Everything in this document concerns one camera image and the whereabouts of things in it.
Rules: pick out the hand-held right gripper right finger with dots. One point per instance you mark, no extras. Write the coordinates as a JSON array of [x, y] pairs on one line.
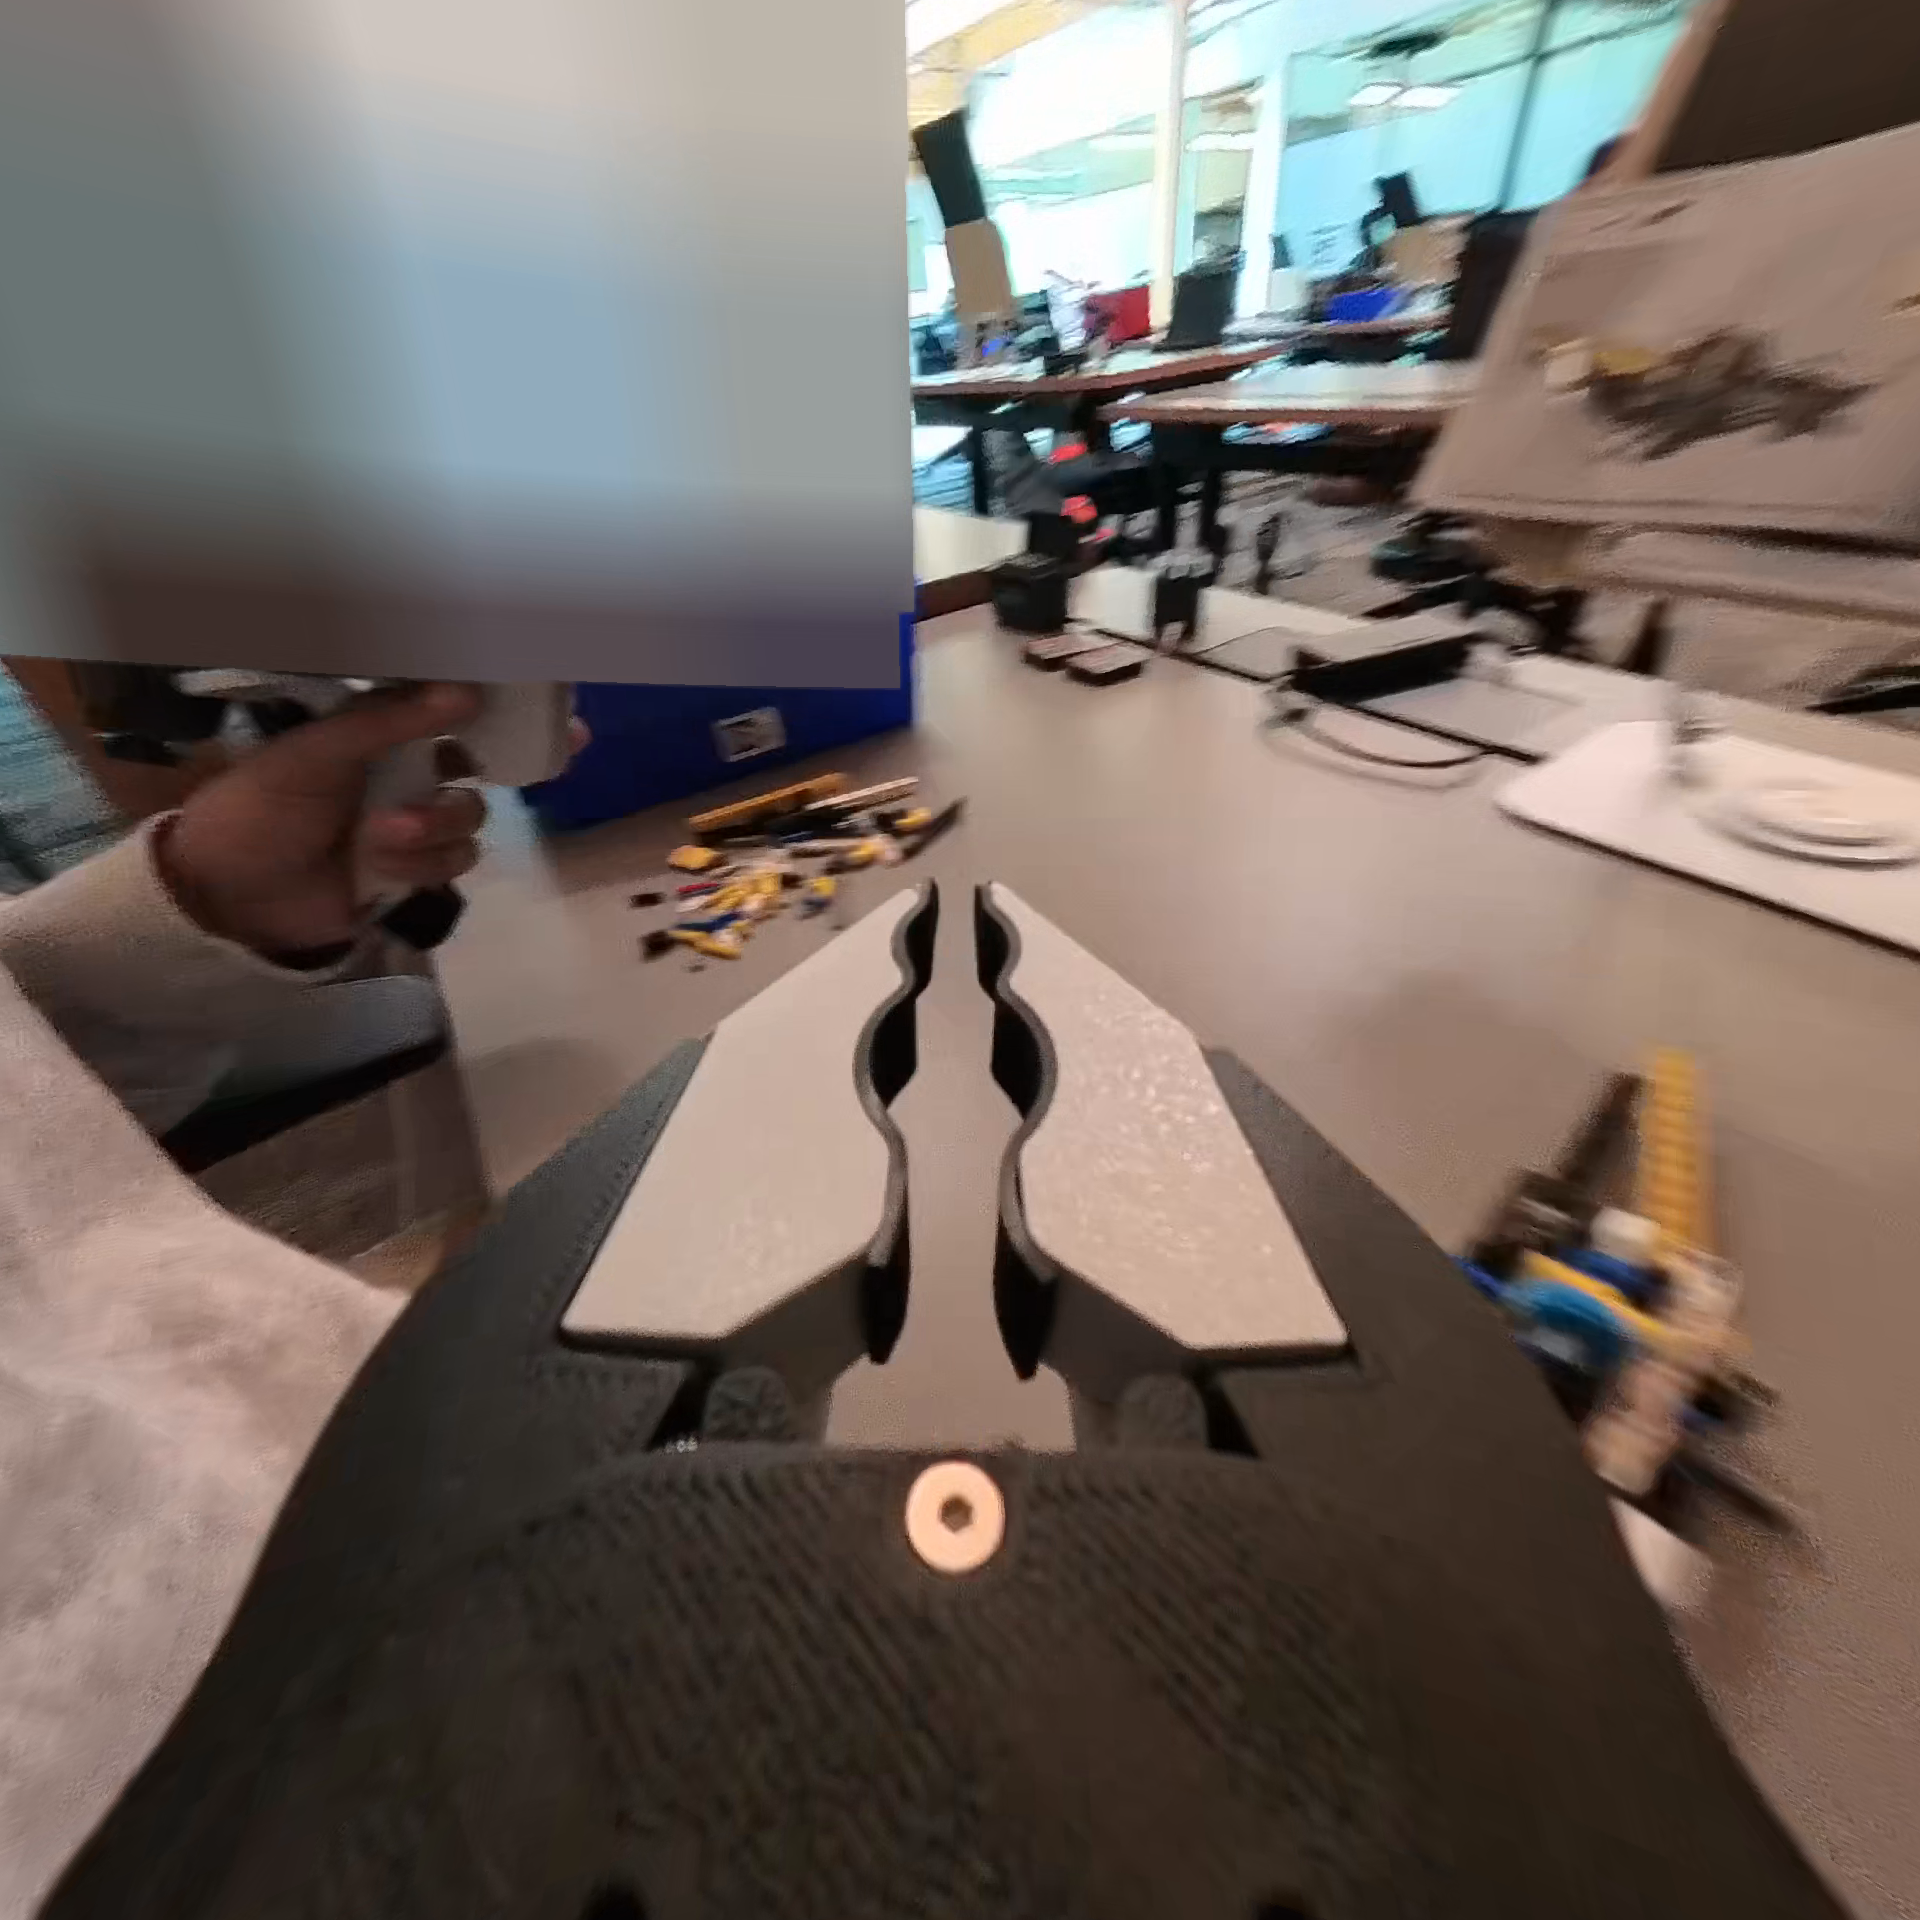
[[1170, 1201]]

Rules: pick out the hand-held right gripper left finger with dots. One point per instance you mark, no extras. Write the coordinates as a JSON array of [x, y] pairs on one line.
[[749, 1185]]

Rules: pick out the person's left forearm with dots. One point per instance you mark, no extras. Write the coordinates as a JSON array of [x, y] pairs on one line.
[[106, 961]]

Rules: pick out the pile of loose lego pieces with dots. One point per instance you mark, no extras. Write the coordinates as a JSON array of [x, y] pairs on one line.
[[780, 870]]

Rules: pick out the multicoloured lego model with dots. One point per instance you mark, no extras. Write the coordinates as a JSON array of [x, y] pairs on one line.
[[1621, 1305]]

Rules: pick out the lego instruction booklet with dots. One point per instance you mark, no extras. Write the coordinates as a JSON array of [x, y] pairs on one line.
[[1693, 345]]

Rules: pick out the person's left hand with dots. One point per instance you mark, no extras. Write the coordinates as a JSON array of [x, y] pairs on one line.
[[269, 840]]

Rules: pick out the blue plastic box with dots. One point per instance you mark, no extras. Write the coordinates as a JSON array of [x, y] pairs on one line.
[[674, 750]]

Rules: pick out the black box device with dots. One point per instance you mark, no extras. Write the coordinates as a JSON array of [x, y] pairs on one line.
[[1181, 593], [1032, 593]]

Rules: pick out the black power adapter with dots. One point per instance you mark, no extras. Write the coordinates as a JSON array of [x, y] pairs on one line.
[[1381, 662]]

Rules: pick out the white tray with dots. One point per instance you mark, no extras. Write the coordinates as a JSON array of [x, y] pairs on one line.
[[1650, 825]]

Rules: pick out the person's grey clothing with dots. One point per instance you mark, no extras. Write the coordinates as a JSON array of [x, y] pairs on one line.
[[135, 1425]]

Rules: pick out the white plate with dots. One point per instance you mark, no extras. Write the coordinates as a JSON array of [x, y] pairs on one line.
[[1823, 818]]

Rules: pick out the background office desk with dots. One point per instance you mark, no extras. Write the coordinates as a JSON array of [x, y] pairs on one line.
[[1201, 390]]

